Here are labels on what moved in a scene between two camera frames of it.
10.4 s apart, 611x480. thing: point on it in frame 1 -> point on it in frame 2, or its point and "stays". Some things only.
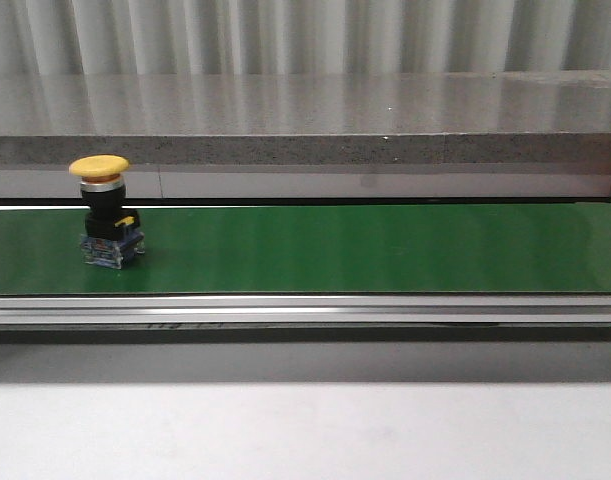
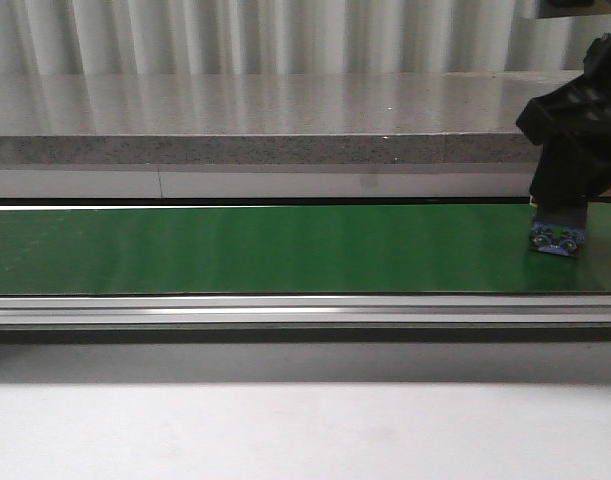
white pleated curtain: [228, 37] stays
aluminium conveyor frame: [306, 318] stays
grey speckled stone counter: [546, 117] stays
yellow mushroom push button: [112, 234] -> [558, 229]
